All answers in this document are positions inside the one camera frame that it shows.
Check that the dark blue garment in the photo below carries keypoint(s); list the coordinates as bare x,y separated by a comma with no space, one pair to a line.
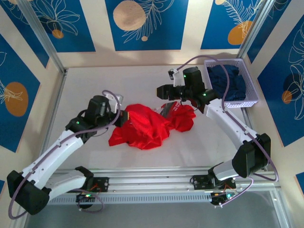
235,80

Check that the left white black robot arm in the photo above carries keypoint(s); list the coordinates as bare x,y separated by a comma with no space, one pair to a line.
54,152

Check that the blue floral wall panel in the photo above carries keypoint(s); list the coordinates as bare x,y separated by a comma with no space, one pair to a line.
276,14
218,14
280,107
166,23
26,28
14,128
78,28

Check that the aluminium frame post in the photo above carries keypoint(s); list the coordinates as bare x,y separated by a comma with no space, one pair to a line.
46,40
256,28

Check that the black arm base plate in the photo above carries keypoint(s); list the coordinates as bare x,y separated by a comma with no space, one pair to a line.
104,183
197,182

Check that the aluminium base frame rails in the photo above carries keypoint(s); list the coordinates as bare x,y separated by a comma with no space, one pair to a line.
147,184

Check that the lavender plastic basket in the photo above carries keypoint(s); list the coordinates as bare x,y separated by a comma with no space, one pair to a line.
251,95

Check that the red t-shirt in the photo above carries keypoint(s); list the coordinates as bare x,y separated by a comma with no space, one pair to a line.
147,128

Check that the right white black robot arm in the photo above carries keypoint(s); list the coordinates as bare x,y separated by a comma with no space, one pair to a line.
225,121

